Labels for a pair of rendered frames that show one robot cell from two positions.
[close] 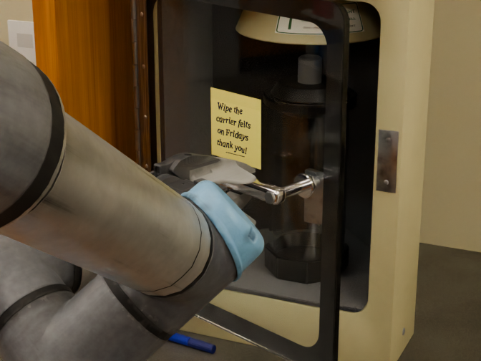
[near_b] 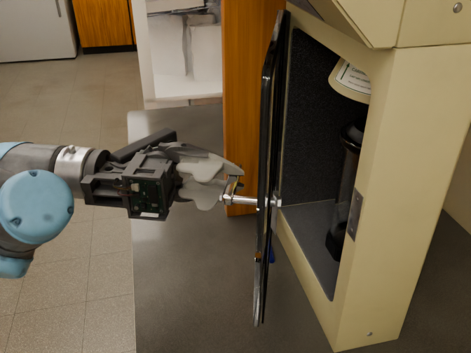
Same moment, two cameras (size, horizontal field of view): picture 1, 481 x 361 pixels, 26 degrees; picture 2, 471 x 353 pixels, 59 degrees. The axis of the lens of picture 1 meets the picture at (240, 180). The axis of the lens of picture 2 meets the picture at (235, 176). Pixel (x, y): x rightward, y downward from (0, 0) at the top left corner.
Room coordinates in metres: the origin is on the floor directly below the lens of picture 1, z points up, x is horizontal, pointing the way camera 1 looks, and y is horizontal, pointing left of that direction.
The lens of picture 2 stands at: (0.70, -0.40, 1.52)
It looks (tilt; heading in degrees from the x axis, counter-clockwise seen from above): 33 degrees down; 53
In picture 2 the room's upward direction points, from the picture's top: straight up
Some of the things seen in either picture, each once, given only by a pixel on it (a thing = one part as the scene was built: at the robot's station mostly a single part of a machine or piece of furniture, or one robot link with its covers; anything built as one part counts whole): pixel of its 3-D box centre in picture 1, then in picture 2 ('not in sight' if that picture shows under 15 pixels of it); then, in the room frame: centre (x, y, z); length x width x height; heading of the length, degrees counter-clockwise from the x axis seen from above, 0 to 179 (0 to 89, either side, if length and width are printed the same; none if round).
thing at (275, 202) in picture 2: not in sight; (272, 212); (1.01, -0.08, 1.18); 0.02 x 0.02 x 0.06; 45
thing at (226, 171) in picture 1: (232, 175); (208, 171); (0.96, 0.01, 1.22); 0.09 x 0.06 x 0.03; 135
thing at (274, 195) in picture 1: (262, 183); (243, 185); (1.00, -0.02, 1.20); 0.10 x 0.05 x 0.03; 45
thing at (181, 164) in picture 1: (183, 179); (179, 159); (0.95, 0.06, 1.22); 0.09 x 0.02 x 0.05; 135
